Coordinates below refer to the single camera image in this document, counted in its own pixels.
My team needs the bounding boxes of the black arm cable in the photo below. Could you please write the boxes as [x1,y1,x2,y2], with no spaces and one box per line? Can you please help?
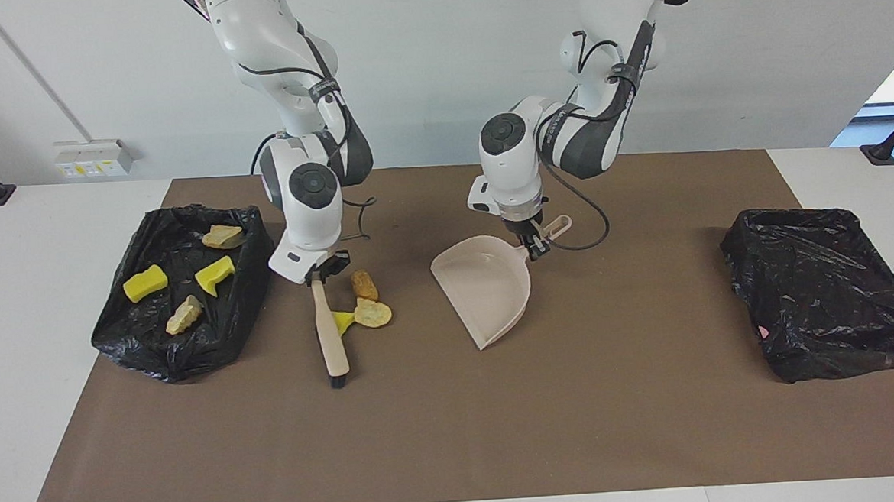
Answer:
[173,0,380,251]
[531,27,650,254]

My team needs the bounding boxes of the black bagged bin pink spot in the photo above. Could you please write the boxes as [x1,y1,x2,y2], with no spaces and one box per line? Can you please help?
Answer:
[718,202,894,387]

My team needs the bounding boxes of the beige plastic dustpan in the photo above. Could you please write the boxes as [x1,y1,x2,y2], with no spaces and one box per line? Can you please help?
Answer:
[428,214,579,353]

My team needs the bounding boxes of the pale beige foam chunk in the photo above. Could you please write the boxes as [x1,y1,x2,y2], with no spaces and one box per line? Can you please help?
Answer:
[201,222,245,251]
[164,294,206,336]

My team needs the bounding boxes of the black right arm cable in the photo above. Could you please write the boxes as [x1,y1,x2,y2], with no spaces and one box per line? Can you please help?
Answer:
[173,0,380,251]

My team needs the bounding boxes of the white wall socket box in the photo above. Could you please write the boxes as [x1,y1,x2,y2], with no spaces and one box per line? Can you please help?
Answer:
[53,138,135,180]

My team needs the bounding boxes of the brown table mat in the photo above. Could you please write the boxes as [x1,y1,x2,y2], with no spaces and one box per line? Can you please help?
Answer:
[11,141,894,502]

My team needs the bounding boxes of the orange-brown foam cylinder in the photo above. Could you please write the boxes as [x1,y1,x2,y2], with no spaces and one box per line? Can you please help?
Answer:
[351,268,380,303]

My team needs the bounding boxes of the tan foam chunk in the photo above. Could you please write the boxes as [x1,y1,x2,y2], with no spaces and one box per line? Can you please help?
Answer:
[352,296,394,330]

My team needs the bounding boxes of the black right base cable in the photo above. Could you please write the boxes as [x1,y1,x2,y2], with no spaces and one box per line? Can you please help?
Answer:
[248,132,283,176]

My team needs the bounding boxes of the green and yellow sponge piece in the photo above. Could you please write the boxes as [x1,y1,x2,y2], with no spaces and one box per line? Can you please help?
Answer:
[193,254,238,299]

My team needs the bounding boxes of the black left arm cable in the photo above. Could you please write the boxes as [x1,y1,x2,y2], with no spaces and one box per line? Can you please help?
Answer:
[531,27,650,254]

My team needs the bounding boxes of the beige hand brush black bristles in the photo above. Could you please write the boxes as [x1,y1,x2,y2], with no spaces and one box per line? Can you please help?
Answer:
[310,278,351,390]

